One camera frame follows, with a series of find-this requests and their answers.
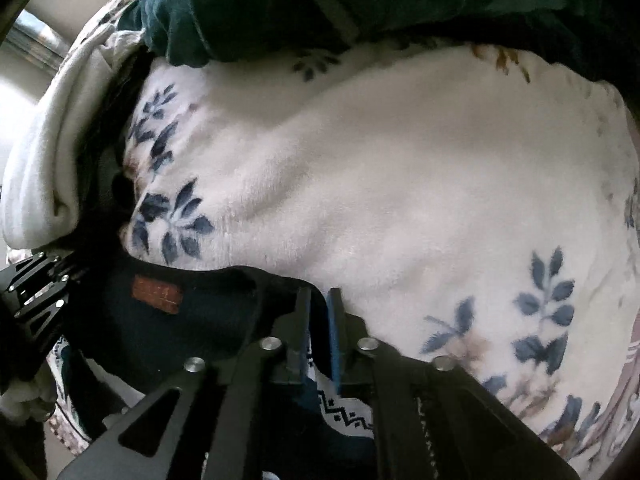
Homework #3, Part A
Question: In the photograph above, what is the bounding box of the window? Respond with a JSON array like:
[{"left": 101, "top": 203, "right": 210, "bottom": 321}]
[{"left": 7, "top": 0, "right": 71, "bottom": 73}]

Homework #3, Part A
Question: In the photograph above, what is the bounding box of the white floral blanket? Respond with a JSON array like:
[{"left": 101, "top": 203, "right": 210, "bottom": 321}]
[{"left": 65, "top": 35, "right": 640, "bottom": 476}]

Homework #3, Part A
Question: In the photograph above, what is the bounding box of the navy striped knit sweater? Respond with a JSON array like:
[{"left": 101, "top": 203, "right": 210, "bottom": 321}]
[{"left": 47, "top": 255, "right": 381, "bottom": 480}]

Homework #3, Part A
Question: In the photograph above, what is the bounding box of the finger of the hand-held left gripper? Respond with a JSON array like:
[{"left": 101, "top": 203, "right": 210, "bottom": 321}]
[{"left": 0, "top": 251, "right": 86, "bottom": 356}]

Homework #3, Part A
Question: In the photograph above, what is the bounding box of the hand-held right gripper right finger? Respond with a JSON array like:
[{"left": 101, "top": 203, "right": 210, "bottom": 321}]
[{"left": 327, "top": 287, "right": 581, "bottom": 480}]

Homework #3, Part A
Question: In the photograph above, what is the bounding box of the white fleece cloth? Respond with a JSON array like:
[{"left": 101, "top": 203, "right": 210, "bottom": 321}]
[{"left": 1, "top": 30, "right": 132, "bottom": 251}]

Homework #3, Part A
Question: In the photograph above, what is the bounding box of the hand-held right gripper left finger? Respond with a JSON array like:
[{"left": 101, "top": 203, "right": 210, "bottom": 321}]
[{"left": 57, "top": 287, "right": 313, "bottom": 480}]

